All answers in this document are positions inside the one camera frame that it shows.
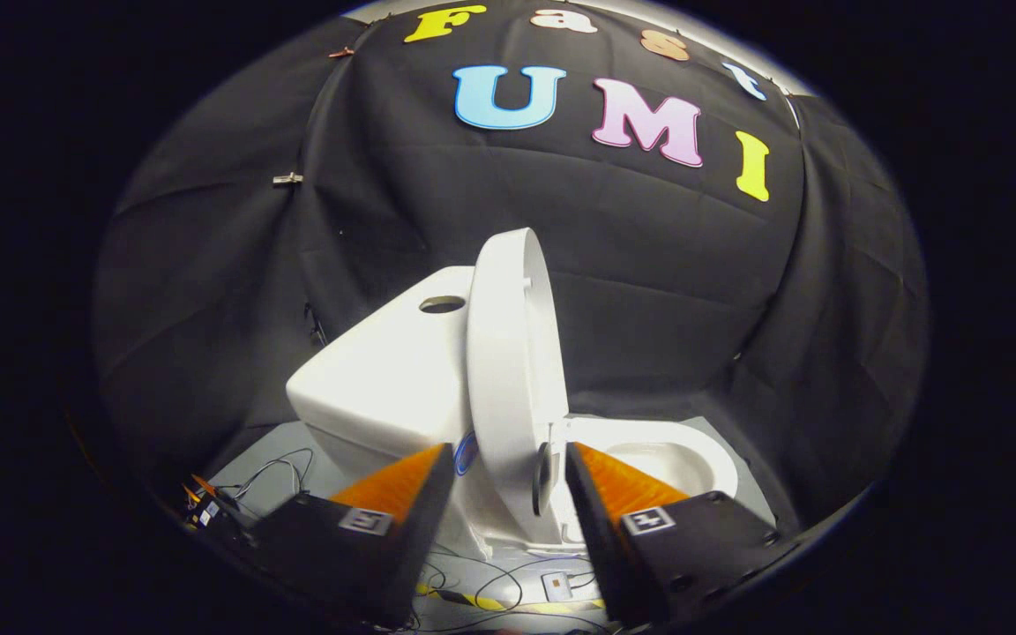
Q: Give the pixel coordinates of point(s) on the grey power bank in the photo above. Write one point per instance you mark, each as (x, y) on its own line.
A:
(556, 584)

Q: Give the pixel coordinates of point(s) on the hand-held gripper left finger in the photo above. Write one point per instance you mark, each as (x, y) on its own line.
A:
(424, 538)

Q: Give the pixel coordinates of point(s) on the orange cloth clip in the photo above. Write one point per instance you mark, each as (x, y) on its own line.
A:
(340, 53)

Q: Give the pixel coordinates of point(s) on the white toilet seat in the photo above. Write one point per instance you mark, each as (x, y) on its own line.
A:
(649, 428)

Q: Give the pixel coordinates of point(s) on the black backdrop cloth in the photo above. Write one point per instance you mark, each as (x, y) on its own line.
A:
(649, 291)

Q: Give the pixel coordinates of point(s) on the silver cloth clip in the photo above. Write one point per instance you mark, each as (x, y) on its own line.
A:
(287, 179)

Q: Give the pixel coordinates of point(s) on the yellow black striped floor tape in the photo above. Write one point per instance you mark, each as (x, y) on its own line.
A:
(490, 603)

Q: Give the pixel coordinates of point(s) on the white toilet lid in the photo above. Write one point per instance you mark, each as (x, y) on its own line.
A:
(508, 379)

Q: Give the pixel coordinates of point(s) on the small black electronic device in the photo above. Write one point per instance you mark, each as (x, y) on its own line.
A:
(208, 511)

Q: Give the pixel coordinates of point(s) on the white toilet body with tank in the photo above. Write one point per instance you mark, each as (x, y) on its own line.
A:
(384, 379)

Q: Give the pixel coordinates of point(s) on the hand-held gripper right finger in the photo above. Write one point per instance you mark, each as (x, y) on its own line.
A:
(592, 538)

